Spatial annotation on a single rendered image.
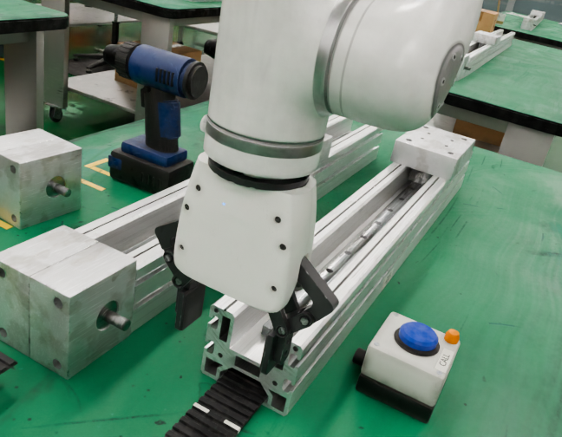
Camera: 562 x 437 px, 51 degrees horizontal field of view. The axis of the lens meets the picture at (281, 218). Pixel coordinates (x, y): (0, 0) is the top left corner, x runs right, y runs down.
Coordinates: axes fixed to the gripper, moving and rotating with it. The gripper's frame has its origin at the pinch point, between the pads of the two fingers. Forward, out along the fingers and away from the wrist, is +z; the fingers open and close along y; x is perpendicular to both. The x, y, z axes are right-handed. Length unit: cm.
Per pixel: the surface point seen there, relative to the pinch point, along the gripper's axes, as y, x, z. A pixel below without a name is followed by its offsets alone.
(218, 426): 0.7, -0.6, 10.0
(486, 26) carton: -47, 393, 4
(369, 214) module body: -2.4, 45.2, 5.7
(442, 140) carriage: 1, 70, -2
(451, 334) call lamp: 15.8, 19.5, 3.7
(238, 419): 1.7, 1.2, 9.9
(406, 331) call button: 11.8, 16.0, 3.3
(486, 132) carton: -21, 347, 61
